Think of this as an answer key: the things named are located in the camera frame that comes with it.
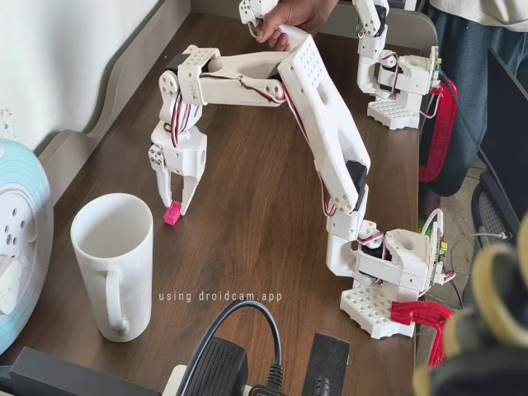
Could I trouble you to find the thin black usb cable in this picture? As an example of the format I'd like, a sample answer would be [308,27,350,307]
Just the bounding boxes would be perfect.
[439,69,509,199]

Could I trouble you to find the black power adapter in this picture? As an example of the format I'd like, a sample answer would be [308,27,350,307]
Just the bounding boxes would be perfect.
[187,336,249,396]

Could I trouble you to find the motor controller circuit board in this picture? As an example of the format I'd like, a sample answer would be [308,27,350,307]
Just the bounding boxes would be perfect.
[430,45,446,92]
[428,218,451,288]

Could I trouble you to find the white leader arm handle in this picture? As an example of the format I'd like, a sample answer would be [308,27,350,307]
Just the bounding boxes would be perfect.
[238,0,278,38]

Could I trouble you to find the small red block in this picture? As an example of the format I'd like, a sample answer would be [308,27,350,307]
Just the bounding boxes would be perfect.
[163,200,183,227]

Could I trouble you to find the dark mesh office chair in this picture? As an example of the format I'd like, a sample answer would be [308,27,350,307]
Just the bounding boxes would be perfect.
[472,171,523,248]

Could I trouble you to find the white cable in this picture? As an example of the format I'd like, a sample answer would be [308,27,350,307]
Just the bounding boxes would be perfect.
[451,232,509,257]

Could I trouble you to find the white leader robot arm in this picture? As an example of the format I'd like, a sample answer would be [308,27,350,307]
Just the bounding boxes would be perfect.
[352,0,434,132]

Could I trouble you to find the flat black box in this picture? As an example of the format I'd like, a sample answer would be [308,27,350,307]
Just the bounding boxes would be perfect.
[7,346,164,396]

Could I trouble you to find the black cabinet panel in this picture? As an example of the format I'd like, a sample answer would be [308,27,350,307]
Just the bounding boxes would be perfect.
[480,47,528,224]

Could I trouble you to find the thick black power cable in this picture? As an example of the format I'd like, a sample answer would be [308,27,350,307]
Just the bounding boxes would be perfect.
[187,299,286,396]

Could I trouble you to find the person's hand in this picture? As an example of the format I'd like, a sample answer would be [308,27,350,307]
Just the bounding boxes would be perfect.
[254,0,337,53]

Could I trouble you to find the tall white mug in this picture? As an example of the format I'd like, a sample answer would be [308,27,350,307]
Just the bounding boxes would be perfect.
[69,192,154,342]

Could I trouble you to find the red clamp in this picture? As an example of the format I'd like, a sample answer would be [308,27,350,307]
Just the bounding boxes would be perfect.
[418,78,460,185]
[390,300,455,369]

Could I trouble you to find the round pale blue device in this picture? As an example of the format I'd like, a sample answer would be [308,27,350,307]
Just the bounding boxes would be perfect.
[0,139,55,356]

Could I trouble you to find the person in dark trousers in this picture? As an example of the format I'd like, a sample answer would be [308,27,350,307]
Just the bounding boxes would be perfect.
[424,0,528,197]

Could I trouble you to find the white flower wall sticker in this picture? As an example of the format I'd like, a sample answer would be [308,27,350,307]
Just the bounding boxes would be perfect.
[0,108,16,142]

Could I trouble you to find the black rectangular plug block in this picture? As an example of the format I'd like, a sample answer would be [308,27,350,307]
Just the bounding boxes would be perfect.
[302,331,352,396]

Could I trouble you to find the black and yellow holder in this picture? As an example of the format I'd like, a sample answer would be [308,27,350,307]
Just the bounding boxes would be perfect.
[412,214,528,396]

